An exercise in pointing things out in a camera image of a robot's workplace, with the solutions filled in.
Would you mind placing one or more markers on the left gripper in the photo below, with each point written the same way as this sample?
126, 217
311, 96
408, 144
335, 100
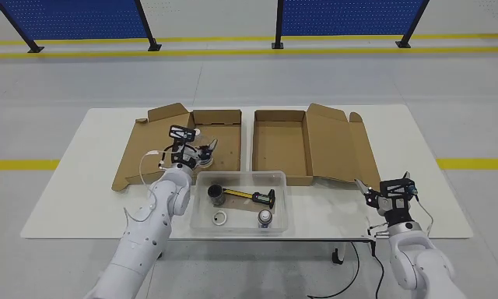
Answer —
188, 157

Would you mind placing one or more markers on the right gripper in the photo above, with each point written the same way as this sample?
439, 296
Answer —
393, 213

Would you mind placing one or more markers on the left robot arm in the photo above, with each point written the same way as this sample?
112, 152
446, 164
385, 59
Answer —
148, 236

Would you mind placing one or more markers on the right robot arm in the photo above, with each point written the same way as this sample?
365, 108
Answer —
422, 264

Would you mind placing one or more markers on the dark metal bush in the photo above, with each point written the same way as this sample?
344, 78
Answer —
216, 194

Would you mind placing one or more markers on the shallow cardboard box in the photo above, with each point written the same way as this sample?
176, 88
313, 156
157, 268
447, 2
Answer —
330, 143
155, 143

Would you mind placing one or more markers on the brown cardboard sheet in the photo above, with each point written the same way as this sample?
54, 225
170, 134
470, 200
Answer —
239, 204

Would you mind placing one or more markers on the yellow black digital caliper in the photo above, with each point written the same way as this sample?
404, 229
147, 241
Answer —
263, 198

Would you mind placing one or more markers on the deep clear plastic tray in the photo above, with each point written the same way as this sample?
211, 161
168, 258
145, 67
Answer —
239, 225

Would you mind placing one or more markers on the silver metal bush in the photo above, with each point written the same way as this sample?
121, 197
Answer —
264, 218

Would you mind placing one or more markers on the white table leg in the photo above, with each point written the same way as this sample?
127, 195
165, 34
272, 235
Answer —
338, 254

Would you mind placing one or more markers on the white partition panel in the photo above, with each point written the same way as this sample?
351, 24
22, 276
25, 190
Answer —
210, 15
463, 11

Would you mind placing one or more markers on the blue partition panel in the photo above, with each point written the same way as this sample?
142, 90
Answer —
350, 11
74, 11

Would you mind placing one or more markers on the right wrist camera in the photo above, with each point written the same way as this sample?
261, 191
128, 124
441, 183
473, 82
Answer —
397, 188

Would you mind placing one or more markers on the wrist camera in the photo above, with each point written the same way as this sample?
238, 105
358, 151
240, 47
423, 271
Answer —
397, 188
182, 134

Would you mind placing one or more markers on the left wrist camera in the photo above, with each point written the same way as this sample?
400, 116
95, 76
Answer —
182, 134

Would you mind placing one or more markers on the black partition post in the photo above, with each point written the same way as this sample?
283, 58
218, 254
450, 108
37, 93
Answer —
144, 22
416, 20
19, 30
278, 22

